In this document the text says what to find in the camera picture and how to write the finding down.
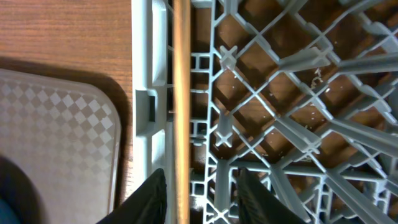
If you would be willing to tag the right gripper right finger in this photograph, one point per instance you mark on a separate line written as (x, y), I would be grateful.
(256, 205)

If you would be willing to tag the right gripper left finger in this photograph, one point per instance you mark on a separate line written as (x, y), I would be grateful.
(147, 205)

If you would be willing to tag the dark blue plate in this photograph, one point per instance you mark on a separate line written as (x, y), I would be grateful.
(7, 215)

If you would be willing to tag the wooden chopstick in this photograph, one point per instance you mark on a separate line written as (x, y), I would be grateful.
(181, 76)

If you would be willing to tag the grey dishwasher rack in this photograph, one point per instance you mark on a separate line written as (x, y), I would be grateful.
(304, 95)

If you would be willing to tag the brown serving tray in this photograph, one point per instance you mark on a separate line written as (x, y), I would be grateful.
(65, 137)

